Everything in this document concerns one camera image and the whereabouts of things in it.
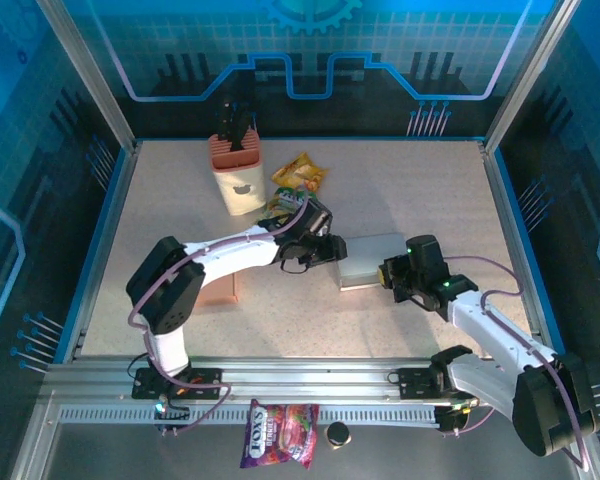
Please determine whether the broad black-handled knife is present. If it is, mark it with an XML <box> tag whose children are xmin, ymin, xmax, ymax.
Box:
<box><xmin>228</xmin><ymin>102</ymin><xmax>255</xmax><ymax>152</ymax></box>

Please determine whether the black controller board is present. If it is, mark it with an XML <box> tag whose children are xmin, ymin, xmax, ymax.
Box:
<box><xmin>433</xmin><ymin>402</ymin><xmax>470</xmax><ymax>437</ymax></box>
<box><xmin>152</xmin><ymin>397</ymin><xmax>192</xmax><ymax>437</ymax></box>

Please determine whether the black round cap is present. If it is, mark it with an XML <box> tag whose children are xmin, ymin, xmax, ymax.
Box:
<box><xmin>324</xmin><ymin>421</ymin><xmax>352</xmax><ymax>451</ymax></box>

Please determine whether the orange cardboard box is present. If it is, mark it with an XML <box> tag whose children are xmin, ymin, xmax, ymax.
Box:
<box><xmin>194</xmin><ymin>272</ymin><xmax>240</xmax><ymax>307</ymax></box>

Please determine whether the slim black-handled knife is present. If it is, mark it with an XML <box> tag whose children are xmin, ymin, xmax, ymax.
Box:
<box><xmin>216</xmin><ymin>97</ymin><xmax>235</xmax><ymax>142</ymax></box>

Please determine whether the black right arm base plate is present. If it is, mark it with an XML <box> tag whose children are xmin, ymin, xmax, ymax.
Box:
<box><xmin>397</xmin><ymin>367</ymin><xmax>490</xmax><ymax>401</ymax></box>

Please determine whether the purple Fox's berries candy bag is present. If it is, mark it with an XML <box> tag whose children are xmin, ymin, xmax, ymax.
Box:
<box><xmin>238</xmin><ymin>398</ymin><xmax>321</xmax><ymax>471</ymax></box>

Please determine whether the green Fox's candy bag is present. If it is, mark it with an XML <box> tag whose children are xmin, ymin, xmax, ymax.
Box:
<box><xmin>258</xmin><ymin>186</ymin><xmax>312</xmax><ymax>226</ymax></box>

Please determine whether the cream knife block pink top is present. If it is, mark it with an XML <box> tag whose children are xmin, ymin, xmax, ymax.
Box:
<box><xmin>208</xmin><ymin>130</ymin><xmax>268</xmax><ymax>217</ymax></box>

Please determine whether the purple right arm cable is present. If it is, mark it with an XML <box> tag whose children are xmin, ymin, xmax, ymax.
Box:
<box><xmin>442</xmin><ymin>254</ymin><xmax>592</xmax><ymax>472</ymax></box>

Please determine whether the aluminium table side rail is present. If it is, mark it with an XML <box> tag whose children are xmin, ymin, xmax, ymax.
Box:
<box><xmin>62</xmin><ymin>139</ymin><xmax>144</xmax><ymax>364</ymax></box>
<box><xmin>479</xmin><ymin>139</ymin><xmax>554</xmax><ymax>364</ymax></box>

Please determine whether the white paper box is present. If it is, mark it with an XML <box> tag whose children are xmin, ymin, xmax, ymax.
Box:
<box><xmin>335</xmin><ymin>232</ymin><xmax>406</xmax><ymax>293</ymax></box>

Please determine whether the slotted grey cable duct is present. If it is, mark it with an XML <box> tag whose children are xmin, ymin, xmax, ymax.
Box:
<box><xmin>57</xmin><ymin>404</ymin><xmax>464</xmax><ymax>427</ymax></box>

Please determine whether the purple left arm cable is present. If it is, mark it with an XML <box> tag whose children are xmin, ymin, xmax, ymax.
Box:
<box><xmin>128</xmin><ymin>197</ymin><xmax>311</xmax><ymax>436</ymax></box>

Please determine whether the yellow snack bag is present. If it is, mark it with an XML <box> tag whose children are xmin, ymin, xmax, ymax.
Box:
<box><xmin>270</xmin><ymin>152</ymin><xmax>330</xmax><ymax>194</ymax></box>

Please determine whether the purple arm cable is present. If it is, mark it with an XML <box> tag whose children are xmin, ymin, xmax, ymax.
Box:
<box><xmin>128</xmin><ymin>197</ymin><xmax>311</xmax><ymax>436</ymax></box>
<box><xmin>442</xmin><ymin>254</ymin><xmax>592</xmax><ymax>472</ymax></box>

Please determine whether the aluminium mounting rail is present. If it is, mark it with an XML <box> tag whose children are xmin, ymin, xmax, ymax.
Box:
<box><xmin>39</xmin><ymin>354</ymin><xmax>581</xmax><ymax>401</ymax></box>

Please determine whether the aluminium frame post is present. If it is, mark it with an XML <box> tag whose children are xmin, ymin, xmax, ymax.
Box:
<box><xmin>33</xmin><ymin>0</ymin><xmax>142</xmax><ymax>154</ymax></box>
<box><xmin>481</xmin><ymin>0</ymin><xmax>585</xmax><ymax>156</ymax></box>

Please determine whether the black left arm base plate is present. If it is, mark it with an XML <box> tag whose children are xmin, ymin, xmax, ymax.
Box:
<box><xmin>131</xmin><ymin>367</ymin><xmax>224</xmax><ymax>401</ymax></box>

